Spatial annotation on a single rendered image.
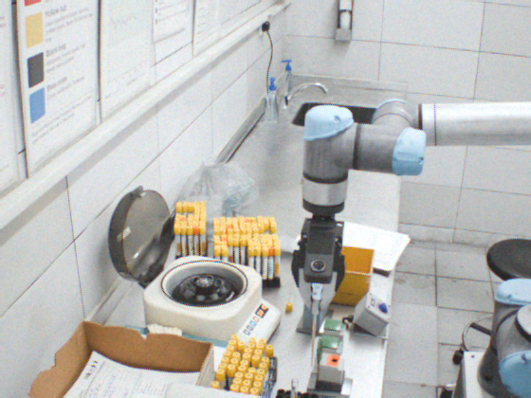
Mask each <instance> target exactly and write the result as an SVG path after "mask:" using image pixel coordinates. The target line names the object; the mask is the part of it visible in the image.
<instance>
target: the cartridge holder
mask: <svg viewBox="0 0 531 398"><path fill-rule="evenodd" d="M353 382H354V378H348V377H345V370H344V372H343V375H342V378H341V382H340V383H335V382H330V381H321V380H319V373H318V372H311V373H310V377H309V382H308V386H307V392H311V393H317V394H321V395H325V396H330V397H335V396H336V397H339V398H350V394H351V390H352V386H353Z"/></svg>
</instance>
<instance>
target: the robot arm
mask: <svg viewBox="0 0 531 398"><path fill-rule="evenodd" d="M303 140H304V146H303V169H302V177H300V178H299V183H300V184H303V185H302V207H303V208H304V209H306V210H307V211H308V212H311V213H312V217H311V218H309V217H305V220H304V223H303V227H302V232H301V239H300V240H299V241H298V242H297V245H299V246H300V248H299V250H298V249H294V251H293V260H292V263H291V272H292V275H293V278H294V281H295V283H296V285H297V288H298V289H299V291H300V293H301V296H302V301H303V302H304V304H305V305H306V307H307V308H308V309H310V310H312V304H313V297H312V293H313V287H312V283H317V284H322V286H323V288H322V289H321V293H320V295H321V299H320V306H319V307H320V311H323V309H324V308H325V307H327V306H328V304H329V303H330V301H331V300H332V298H333V296H334V295H335V294H336V292H337V291H338V289H339V286H340V285H341V283H342V281H343V279H344V276H345V270H346V262H345V261H344V260H345V255H340V253H341V251H342V245H343V233H344V221H337V220H336V214H337V213H339V212H341V211H343V210H344V205H345V200H346V199H347V188H348V173H349V170H354V171H360V172H377V173H386V174H393V175H395V176H402V175H408V176H418V175H420V173H421V171H422V170H423V165H424V157H425V150H426V147H445V146H476V145H481V146H507V145H528V146H531V102H522V101H518V102H500V103H498V102H480V103H468V102H462V103H442V104H436V103H423V104H408V103H407V102H406V101H404V100H402V99H388V100H386V101H382V102H381V103H380V105H379V106H378V107H377V109H376V110H375V112H374V114H373V116H372V119H371V125H370V124H357V123H353V120H352V114H351V112H350V111H349V110H348V109H347V108H343V107H338V106H334V105H320V106H316V107H313V108H311V109H310V110H309V111H307V113H306V114H305V121H304V135H303ZM308 221H309V222H308ZM338 224H340V225H341V226H338ZM494 299H495V303H494V312H493V319H492V329H491V337H490V341H489V345H488V348H487V349H486V351H485V353H484V355H483V357H482V359H481V360H480V361H479V364H478V369H477V381H478V383H479V384H480V385H481V388H482V389H484V390H485V392H487V393H490V395H492V396H494V397H497V398H531V280H528V279H513V280H508V281H505V282H502V283H501V284H500V285H499V286H498V288H497V290H496V296H495V298H494Z"/></svg>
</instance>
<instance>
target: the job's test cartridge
mask: <svg viewBox="0 0 531 398"><path fill-rule="evenodd" d="M344 362H345V358H341V355H336V354H331V353H323V354H322V359H321V362H320V368H319V380H321V381H330V382H335V383H340V382H341V378H342V375H343V372H344Z"/></svg>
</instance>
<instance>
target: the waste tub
mask: <svg viewBox="0 0 531 398"><path fill-rule="evenodd" d="M340 255H345V260H344V261H345V262H346V270H345V276H344V279H343V281H342V283H341V285H340V286H339V289H338V291H337V292H336V294H335V295H334V296H333V298H332V300H331V301H330V303H329V304H335V305H338V304H341V305H347V306H354V307H356V306H357V305H358V304H359V302H360V301H361V300H362V299H364V298H365V296H366V294H367V293H368V292H369V293H370V287H371V280H372V273H373V263H374V257H375V249H372V248H365V247H357V246H350V245H342V251H341V253H340Z"/></svg>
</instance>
